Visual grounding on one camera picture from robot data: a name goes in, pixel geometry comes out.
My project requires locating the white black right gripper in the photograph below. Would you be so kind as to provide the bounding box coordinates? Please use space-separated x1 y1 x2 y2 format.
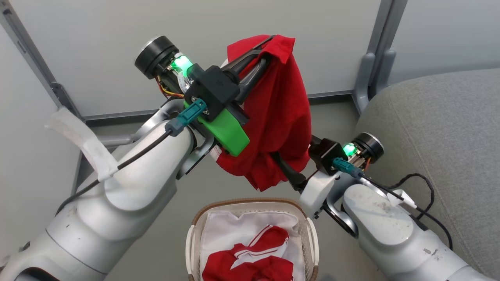
271 132 385 219

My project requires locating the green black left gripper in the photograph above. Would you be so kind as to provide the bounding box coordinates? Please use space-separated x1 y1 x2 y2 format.
135 35 276 157

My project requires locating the plain red shirt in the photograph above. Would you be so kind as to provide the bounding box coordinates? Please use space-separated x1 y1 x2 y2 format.
214 34 313 192

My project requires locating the red shirt with white stripes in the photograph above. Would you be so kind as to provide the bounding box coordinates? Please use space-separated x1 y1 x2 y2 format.
202 225 294 281

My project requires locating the grey partition post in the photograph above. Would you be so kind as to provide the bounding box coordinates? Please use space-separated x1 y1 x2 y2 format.
351 0 408 114
0 0 85 122

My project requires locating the black cable with teal plug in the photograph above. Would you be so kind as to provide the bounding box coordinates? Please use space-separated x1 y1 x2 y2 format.
56 98 207 216
332 157 454 251

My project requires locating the large white tape strip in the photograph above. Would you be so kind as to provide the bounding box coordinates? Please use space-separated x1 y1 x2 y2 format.
45 106 119 182

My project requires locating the white basket liner cloth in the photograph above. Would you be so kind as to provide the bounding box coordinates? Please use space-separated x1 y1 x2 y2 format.
199 210 305 281

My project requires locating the small white tape strip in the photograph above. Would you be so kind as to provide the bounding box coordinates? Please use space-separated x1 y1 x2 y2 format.
386 189 417 210

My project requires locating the grey fabric sofa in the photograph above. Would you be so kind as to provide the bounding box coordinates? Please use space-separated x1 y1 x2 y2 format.
353 68 500 280

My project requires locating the white laundry basket brown rim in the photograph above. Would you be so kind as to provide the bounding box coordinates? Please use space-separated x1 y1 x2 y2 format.
185 197 320 281

